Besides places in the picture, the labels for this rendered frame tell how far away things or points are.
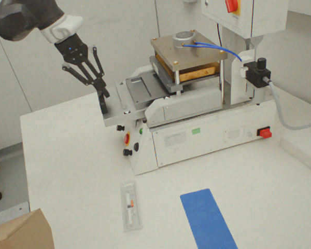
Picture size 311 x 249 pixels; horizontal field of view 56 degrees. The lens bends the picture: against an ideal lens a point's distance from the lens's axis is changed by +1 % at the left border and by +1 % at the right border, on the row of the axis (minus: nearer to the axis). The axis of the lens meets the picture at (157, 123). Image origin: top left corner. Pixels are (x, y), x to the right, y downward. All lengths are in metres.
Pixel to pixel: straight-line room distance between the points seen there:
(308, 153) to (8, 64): 2.03
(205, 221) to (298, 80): 0.81
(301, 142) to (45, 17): 0.89
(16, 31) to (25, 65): 1.52
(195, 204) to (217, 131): 0.27
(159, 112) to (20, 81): 1.69
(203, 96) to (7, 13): 0.59
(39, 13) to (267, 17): 0.63
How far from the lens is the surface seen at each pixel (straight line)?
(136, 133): 1.03
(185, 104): 0.91
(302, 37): 1.36
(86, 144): 1.23
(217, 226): 0.87
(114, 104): 1.01
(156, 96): 0.96
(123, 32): 2.48
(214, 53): 0.93
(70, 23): 0.87
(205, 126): 0.98
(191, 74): 0.95
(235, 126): 1.04
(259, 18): 0.92
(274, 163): 1.06
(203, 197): 0.93
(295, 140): 1.10
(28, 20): 0.88
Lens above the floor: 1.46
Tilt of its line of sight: 35 degrees down
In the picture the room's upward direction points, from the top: 9 degrees counter-clockwise
